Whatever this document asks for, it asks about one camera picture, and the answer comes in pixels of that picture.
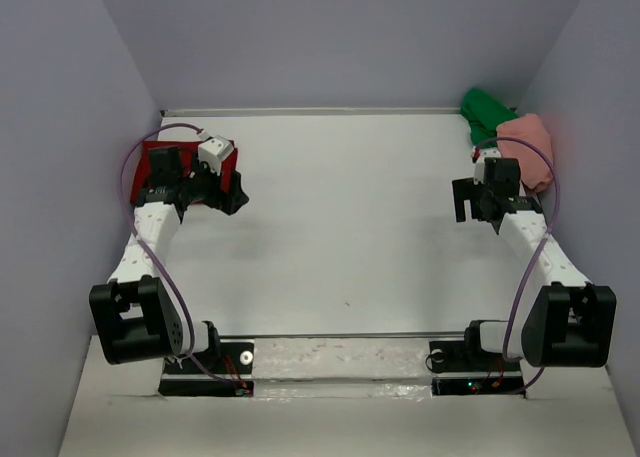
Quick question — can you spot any pink t-shirt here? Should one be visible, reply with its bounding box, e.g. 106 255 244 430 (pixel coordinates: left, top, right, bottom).
496 113 553 193

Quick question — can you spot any back aluminium rail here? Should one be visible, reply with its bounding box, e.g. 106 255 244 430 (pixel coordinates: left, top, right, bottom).
160 107 460 118

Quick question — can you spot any green t-shirt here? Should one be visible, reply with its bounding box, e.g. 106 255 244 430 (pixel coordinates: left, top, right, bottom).
460 88 518 148

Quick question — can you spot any white foam strip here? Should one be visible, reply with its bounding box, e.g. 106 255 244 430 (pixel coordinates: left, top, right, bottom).
252 337 431 381

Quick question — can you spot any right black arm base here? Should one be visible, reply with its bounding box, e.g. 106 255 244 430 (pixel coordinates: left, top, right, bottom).
425 340 524 396

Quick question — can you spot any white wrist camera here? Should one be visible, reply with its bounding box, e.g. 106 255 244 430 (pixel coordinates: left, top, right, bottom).
197 136 235 175
472 147 502 184

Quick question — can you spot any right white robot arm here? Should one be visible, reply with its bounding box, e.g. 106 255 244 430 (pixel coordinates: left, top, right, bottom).
452 150 617 369

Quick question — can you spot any folded red t-shirt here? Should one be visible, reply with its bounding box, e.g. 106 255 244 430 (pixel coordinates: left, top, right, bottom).
130 137 249 215

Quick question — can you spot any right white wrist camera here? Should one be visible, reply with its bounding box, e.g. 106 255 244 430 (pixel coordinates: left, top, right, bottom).
472 147 502 184

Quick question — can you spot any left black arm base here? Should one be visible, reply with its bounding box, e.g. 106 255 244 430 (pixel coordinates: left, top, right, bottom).
158 339 255 398

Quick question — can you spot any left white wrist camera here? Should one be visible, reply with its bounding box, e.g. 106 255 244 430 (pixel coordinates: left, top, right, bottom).
197 136 235 175

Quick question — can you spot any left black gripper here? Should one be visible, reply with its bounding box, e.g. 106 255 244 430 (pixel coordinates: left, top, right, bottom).
178 151 249 216

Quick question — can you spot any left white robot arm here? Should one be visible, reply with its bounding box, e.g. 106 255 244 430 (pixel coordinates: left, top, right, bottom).
89 137 249 372

